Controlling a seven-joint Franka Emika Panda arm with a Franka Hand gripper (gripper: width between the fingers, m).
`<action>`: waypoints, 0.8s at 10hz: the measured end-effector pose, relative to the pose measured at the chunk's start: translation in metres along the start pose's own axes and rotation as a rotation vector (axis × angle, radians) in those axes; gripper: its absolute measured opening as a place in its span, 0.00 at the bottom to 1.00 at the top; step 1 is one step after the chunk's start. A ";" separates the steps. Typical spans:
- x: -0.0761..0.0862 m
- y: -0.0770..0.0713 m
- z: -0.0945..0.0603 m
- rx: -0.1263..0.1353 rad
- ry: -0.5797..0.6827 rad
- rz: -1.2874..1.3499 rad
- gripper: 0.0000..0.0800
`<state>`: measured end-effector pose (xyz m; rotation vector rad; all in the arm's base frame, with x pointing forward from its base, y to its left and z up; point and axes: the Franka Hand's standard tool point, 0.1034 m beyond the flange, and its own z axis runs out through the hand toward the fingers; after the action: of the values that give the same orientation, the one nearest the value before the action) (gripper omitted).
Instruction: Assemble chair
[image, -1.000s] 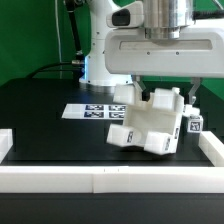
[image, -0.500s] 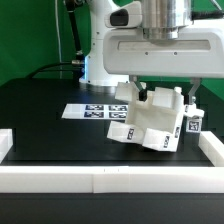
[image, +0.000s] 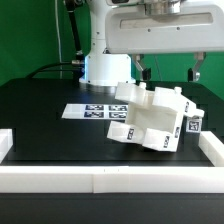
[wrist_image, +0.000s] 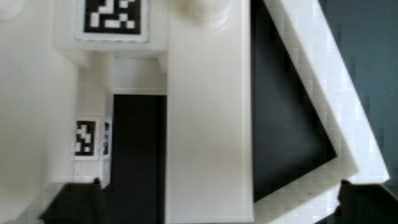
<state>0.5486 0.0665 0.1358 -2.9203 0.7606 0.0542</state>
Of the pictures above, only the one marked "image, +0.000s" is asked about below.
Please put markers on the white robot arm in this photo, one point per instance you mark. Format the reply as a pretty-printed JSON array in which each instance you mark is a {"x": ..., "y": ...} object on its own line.
[{"x": 104, "y": 69}]

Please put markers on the white left fence wall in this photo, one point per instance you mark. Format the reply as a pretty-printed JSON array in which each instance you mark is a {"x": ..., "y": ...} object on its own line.
[{"x": 6, "y": 142}]

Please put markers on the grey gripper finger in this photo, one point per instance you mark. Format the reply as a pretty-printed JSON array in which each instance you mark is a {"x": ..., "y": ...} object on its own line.
[
  {"x": 145, "y": 73},
  {"x": 194, "y": 72}
]

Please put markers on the white chair back part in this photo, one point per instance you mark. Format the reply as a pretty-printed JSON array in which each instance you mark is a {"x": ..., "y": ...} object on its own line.
[{"x": 164, "y": 98}]

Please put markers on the white front fence wall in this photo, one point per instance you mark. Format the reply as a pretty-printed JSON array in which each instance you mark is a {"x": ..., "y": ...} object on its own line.
[{"x": 68, "y": 179}]

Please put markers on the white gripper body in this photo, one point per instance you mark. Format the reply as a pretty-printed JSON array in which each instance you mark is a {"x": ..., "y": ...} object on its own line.
[{"x": 164, "y": 26}]

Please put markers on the white tagged cube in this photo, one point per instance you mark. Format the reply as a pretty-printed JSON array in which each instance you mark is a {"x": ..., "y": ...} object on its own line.
[{"x": 193, "y": 125}]

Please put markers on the white paper tag sheet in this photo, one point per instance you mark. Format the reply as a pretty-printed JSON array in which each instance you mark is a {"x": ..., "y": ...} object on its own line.
[{"x": 95, "y": 111}]

